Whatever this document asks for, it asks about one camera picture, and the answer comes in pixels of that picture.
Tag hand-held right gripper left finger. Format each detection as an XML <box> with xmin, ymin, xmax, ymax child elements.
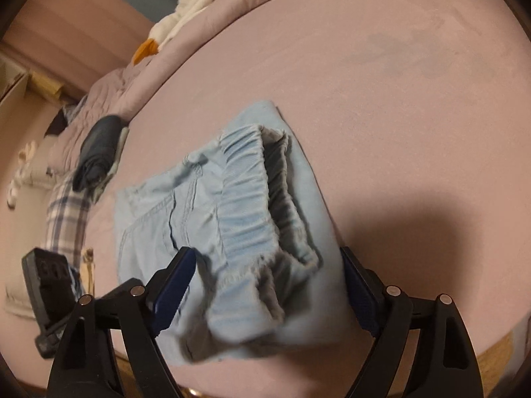
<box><xmin>45</xmin><ymin>246</ymin><xmax>197</xmax><ymax>398</ymax></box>

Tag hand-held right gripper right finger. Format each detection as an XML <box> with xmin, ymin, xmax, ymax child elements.
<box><xmin>339</xmin><ymin>246</ymin><xmax>484</xmax><ymax>398</ymax></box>

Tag light blue strawberry print pants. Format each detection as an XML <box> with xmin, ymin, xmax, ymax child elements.
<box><xmin>114</xmin><ymin>100</ymin><xmax>376</xmax><ymax>366</ymax></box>

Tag pile of blue denim clothes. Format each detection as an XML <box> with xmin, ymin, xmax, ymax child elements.
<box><xmin>68</xmin><ymin>267</ymin><xmax>86</xmax><ymax>299</ymax></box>

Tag cream printed garment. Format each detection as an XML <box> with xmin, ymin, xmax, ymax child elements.
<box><xmin>81</xmin><ymin>248</ymin><xmax>99</xmax><ymax>300</ymax></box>

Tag plaid pillow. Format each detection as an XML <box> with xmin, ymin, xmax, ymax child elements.
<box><xmin>45</xmin><ymin>174</ymin><xmax>93</xmax><ymax>267</ymax></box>

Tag beige pillow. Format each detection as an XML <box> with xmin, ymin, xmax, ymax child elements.
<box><xmin>25</xmin><ymin>137</ymin><xmax>75</xmax><ymax>191</ymax></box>

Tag cream bunny plush toy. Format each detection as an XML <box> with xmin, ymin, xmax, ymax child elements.
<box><xmin>17</xmin><ymin>141</ymin><xmax>39</xmax><ymax>175</ymax></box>

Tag folded dark denim jeans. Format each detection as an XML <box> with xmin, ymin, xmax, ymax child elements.
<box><xmin>72</xmin><ymin>116</ymin><xmax>125</xmax><ymax>192</ymax></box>

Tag yellow pleated curtain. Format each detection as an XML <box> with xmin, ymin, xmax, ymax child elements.
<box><xmin>27</xmin><ymin>70</ymin><xmax>67</xmax><ymax>101</ymax></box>

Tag pink curtain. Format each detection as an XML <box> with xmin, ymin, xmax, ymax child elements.
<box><xmin>0</xmin><ymin>0</ymin><xmax>167</xmax><ymax>92</ymax></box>

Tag lilac quilt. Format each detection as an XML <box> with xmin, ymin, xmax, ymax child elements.
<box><xmin>43</xmin><ymin>0</ymin><xmax>357</xmax><ymax>162</ymax></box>

